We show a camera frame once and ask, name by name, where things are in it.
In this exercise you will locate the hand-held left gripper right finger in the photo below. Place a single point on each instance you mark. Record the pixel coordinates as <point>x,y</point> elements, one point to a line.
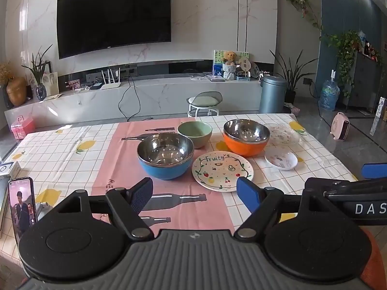
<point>246,191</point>

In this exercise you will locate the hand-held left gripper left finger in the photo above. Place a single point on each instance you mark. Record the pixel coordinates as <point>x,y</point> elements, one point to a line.
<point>142,195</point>

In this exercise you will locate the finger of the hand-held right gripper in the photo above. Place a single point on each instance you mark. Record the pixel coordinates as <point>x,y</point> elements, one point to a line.
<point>375,170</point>

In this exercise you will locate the blue steel bowl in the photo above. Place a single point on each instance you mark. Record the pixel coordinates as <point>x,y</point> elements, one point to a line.
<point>164,169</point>

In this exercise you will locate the white fruit-print plate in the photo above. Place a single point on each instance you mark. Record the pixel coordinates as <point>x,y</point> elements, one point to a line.
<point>217,169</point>

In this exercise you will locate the orange steel bowl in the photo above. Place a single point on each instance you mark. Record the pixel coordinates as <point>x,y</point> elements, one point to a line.
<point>242,149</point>

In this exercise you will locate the small white plate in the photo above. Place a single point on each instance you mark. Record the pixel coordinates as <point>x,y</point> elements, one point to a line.
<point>281,160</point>

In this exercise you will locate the clear glass plate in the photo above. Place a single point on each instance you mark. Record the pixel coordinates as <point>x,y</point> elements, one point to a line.
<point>284,134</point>

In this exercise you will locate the green ceramic bowl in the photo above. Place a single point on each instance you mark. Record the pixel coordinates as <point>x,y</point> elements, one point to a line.
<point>201,137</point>

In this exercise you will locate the orange cloth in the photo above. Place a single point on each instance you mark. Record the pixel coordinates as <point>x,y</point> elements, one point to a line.
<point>376,253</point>

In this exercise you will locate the tall white product box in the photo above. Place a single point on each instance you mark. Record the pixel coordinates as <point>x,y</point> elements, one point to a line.
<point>378,116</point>

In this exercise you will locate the pink heater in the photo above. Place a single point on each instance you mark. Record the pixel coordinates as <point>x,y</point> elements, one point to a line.
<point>341,126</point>

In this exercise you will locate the checked pink tablecloth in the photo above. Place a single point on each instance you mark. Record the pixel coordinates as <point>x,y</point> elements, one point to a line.
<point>75,163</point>

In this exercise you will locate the blue water bottle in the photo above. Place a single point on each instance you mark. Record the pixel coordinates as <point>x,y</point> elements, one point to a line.
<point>329,95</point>

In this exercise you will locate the dark grey cabinet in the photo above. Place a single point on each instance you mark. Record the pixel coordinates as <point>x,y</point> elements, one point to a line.
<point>365,81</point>

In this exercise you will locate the patterned cloth bag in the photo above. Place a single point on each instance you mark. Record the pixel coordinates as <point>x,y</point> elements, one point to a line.
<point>292,108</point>

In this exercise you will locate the white stool with green seat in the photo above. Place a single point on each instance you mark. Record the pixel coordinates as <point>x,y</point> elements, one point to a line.
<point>204,101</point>

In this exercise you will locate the grey trash can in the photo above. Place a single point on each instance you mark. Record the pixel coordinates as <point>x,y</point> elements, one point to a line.
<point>272,95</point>

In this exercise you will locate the white marble television console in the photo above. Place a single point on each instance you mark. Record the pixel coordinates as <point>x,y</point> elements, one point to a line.
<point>169,96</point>

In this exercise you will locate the white router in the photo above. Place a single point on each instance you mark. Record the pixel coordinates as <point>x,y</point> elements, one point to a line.
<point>110,84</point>

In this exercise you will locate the flat white device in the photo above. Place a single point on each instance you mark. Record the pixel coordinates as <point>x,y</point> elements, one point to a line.
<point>217,79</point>

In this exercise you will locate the smartphone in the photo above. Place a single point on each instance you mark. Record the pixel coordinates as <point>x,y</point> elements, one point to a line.
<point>21,208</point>

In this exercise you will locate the long-leaf potted plant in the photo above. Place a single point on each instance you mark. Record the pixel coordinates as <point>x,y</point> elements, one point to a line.
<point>290,75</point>

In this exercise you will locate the pothos plant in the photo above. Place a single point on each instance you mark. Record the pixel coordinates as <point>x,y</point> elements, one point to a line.
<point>347,48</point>

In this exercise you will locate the round paper fan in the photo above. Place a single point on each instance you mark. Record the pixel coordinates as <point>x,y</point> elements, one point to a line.
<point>244,63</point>

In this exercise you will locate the small pink picture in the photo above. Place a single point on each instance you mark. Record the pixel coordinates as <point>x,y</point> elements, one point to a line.
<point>74,84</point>

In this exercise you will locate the painted canvas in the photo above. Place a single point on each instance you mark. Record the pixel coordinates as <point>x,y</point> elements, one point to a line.
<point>217,63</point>

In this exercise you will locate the teddy bear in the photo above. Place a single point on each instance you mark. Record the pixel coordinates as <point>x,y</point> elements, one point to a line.
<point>229,56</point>

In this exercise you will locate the white box with blue print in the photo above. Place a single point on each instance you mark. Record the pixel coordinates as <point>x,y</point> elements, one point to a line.
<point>7,169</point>

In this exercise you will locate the pink carry case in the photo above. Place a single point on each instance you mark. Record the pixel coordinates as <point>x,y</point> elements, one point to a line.
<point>22,127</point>

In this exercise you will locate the framed drawing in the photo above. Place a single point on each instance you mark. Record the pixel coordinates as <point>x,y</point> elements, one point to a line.
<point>50,84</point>

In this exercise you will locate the plant in blue vase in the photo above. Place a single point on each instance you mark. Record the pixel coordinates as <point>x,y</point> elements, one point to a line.
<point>40,92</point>

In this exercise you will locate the brown round vase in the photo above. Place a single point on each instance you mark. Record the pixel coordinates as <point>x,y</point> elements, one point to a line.
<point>16,92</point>

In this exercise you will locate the hanging vine plant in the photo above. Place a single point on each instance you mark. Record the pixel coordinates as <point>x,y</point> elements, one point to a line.
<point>302,4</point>

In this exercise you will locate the black television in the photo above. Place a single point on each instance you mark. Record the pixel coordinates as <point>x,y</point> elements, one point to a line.
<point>115,15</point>

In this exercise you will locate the dried flowers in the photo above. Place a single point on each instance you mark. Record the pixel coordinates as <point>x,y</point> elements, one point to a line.
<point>5,72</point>

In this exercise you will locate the wall socket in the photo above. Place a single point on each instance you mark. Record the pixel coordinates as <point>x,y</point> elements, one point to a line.
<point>307,81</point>

